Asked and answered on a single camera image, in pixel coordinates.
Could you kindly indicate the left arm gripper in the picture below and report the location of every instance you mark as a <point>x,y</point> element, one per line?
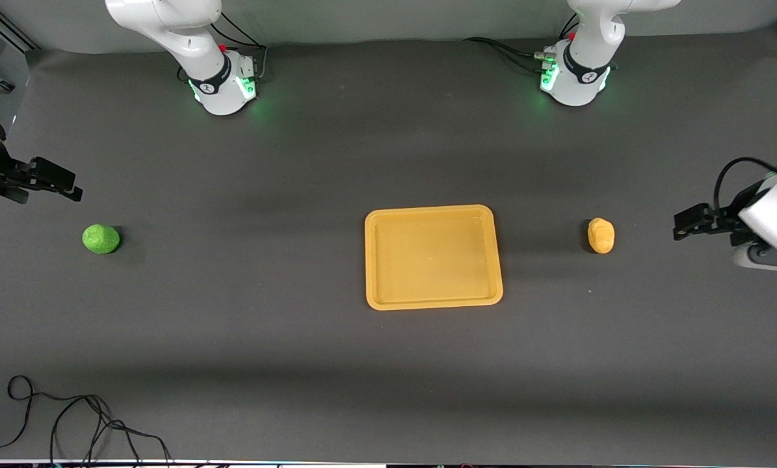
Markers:
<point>726,216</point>

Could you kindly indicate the green toy apple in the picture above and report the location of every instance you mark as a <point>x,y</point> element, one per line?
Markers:
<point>101,239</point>

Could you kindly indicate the yellow toy potato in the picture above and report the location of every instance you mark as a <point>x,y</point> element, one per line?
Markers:
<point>601,235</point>

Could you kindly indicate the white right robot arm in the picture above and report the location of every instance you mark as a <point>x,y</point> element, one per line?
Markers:
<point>193,39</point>

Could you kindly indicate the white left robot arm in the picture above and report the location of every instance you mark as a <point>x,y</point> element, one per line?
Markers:
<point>586,58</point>

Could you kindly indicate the yellow plastic tray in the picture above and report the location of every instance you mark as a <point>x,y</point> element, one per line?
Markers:
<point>434,260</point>

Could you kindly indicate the dark grey table mat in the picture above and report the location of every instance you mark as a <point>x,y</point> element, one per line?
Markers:
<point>297,364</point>

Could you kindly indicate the black aluminium frame rail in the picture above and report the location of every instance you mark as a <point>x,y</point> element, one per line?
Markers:
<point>17,32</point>

